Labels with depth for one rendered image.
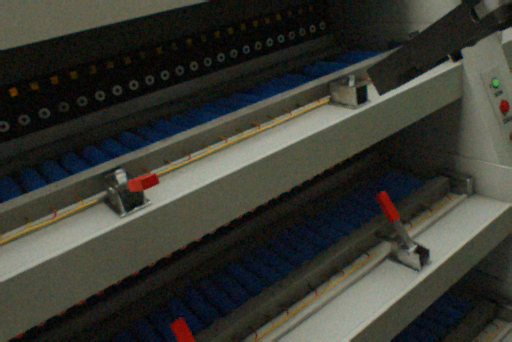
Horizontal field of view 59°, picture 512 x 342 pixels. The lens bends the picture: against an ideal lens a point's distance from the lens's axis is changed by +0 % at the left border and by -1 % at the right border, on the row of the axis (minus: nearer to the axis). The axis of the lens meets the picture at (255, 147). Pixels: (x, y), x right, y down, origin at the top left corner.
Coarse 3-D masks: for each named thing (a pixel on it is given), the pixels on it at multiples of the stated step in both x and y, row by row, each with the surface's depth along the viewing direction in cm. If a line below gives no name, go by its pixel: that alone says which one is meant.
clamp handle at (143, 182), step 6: (114, 174) 36; (120, 174) 36; (150, 174) 31; (120, 180) 36; (126, 180) 37; (132, 180) 32; (138, 180) 30; (144, 180) 30; (150, 180) 31; (156, 180) 31; (120, 186) 35; (126, 186) 34; (132, 186) 32; (138, 186) 31; (144, 186) 30; (150, 186) 30
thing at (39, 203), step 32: (288, 96) 49; (320, 96) 52; (192, 128) 45; (224, 128) 45; (128, 160) 40; (160, 160) 42; (192, 160) 42; (32, 192) 37; (64, 192) 37; (96, 192) 39; (0, 224) 35
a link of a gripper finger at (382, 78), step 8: (400, 48) 41; (392, 56) 42; (376, 64) 44; (384, 64) 43; (368, 72) 45; (376, 72) 45; (384, 72) 44; (392, 72) 43; (408, 72) 42; (416, 72) 41; (376, 80) 45; (384, 80) 44; (392, 80) 43; (400, 80) 43; (408, 80) 42; (376, 88) 45; (384, 88) 44; (392, 88) 44
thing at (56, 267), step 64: (256, 64) 62; (448, 64) 58; (64, 128) 49; (320, 128) 46; (384, 128) 51; (192, 192) 38; (256, 192) 42; (0, 256) 33; (64, 256) 33; (128, 256) 36; (0, 320) 31
